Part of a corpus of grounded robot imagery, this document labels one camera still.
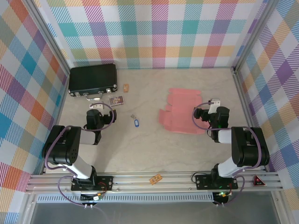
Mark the red warning triangle sticker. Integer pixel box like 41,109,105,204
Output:
251,174,267,187

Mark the orange tag with squares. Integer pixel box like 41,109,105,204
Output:
149,175,163,186

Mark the small picture card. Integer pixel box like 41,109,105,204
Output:
109,96,125,107

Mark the aluminium side rail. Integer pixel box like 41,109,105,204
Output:
232,67,268,172
41,70,72,175

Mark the blue key tag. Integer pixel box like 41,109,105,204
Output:
130,113,140,128

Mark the grey slotted cable duct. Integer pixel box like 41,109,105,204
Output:
36,192,215,203

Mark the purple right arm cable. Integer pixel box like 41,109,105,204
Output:
192,102,269,207

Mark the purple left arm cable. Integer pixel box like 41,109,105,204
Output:
44,102,117,210

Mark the black briefcase with metal handle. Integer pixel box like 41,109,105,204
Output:
68,63,118,101

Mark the pink paper box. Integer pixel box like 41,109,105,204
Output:
158,88,210,135

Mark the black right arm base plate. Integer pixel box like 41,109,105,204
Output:
195,174,239,190

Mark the grey metal panel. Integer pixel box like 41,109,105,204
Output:
22,193,289,224

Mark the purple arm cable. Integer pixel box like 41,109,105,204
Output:
192,102,269,207
44,102,117,210

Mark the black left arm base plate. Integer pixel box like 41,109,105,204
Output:
71,175,114,192

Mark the aluminium front frame rail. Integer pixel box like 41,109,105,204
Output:
25,171,285,193

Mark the small black electronics board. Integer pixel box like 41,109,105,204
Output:
80,193,103,202
214,191,231,203

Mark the aluminium frame post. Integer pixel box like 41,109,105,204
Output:
233,0,281,70
23,0,72,77

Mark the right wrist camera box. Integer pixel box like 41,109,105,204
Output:
207,98,221,115

